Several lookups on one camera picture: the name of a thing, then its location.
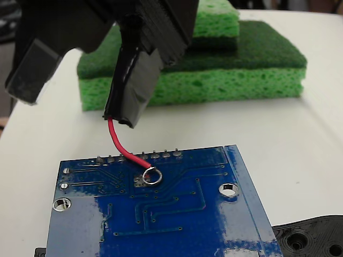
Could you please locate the large green sponge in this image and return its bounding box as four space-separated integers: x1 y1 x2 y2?
76 20 308 112

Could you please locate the black plastic base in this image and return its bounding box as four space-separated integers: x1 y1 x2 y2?
34 214 343 257

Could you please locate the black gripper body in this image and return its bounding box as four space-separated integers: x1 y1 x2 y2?
15 0 199 67

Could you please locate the small green sponge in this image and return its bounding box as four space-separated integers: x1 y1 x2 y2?
191 0 240 50

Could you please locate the red wire with metal loop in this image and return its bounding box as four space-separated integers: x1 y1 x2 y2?
107 117 163 187

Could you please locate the blue circuit board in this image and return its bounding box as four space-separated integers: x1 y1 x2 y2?
45 144 285 257

